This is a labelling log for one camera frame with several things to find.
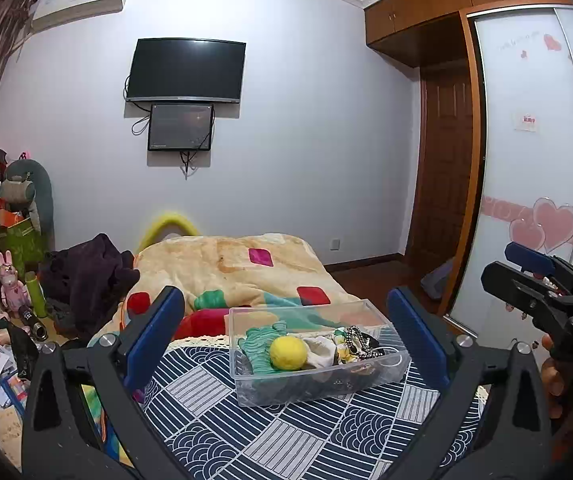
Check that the black flashlight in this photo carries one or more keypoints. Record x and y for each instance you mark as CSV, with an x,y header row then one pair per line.
x,y
35,325

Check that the white heart-print wardrobe door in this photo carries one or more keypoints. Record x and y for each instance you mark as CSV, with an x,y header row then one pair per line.
x,y
531,170

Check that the green shopping bag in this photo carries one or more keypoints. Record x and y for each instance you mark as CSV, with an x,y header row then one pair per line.
x,y
16,242

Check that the green striped cloth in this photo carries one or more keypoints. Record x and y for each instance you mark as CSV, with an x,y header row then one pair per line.
x,y
256,347

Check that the green bottle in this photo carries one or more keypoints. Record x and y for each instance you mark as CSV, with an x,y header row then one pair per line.
x,y
36,295

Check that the small black wall monitor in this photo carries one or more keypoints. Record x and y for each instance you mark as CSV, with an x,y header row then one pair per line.
x,y
180,127

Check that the floral fabric scrap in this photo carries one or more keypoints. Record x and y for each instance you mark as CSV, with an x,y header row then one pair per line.
x,y
344,350

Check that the yellow felt ball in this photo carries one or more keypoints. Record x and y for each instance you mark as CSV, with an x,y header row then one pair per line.
x,y
289,353

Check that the clear plastic storage box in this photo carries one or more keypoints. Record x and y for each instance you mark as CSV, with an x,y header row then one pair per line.
x,y
316,385

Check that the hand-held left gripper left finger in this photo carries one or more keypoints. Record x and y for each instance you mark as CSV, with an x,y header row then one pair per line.
x,y
154,332

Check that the white cloth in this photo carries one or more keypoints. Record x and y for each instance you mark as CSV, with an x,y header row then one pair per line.
x,y
321,352

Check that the person's right hand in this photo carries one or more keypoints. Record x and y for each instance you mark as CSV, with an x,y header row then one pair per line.
x,y
552,380

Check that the beige printed blanket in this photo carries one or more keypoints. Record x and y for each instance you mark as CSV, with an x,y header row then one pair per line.
x,y
226,270

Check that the wooden overhead cabinet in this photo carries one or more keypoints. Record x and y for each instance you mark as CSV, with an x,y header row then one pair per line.
x,y
411,15

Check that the pink rabbit figure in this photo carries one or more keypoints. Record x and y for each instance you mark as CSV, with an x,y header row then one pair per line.
x,y
12,287

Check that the brown wooden door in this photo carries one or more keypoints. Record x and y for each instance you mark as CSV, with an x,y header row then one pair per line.
x,y
441,170

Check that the wall-mounted black television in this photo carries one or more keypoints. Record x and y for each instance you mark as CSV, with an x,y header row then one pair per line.
x,y
185,70

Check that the white air conditioner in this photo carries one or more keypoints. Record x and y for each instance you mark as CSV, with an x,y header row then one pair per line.
x,y
79,2

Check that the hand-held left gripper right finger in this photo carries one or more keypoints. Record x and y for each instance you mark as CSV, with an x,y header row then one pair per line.
x,y
419,332

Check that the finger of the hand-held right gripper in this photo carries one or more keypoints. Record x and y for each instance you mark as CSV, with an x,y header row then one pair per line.
x,y
528,258
511,287

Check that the wall power outlet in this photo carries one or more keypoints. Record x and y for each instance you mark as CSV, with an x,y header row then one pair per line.
x,y
336,244

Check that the grey-green plush toy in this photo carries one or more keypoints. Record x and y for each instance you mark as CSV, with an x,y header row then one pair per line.
x,y
21,190

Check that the dark clothes pile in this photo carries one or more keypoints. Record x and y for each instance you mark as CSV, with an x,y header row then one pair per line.
x,y
89,277

